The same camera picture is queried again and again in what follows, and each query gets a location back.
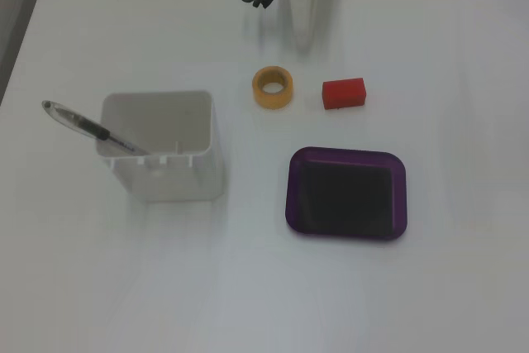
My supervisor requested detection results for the yellow tape roll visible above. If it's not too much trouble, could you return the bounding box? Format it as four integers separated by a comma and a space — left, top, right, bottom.
251, 65, 295, 112

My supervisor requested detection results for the white plastic pen holder box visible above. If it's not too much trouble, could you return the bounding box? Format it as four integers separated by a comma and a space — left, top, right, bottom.
95, 90, 226, 203

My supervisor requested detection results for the red ribbed plastic block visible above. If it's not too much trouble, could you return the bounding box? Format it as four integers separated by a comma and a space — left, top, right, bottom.
322, 76, 368, 112

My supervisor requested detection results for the purple metal tray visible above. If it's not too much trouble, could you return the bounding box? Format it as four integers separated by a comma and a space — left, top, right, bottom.
284, 145, 409, 243

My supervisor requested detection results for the black ballpoint pen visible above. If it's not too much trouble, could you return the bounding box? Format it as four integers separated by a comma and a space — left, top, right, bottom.
41, 99, 152, 157

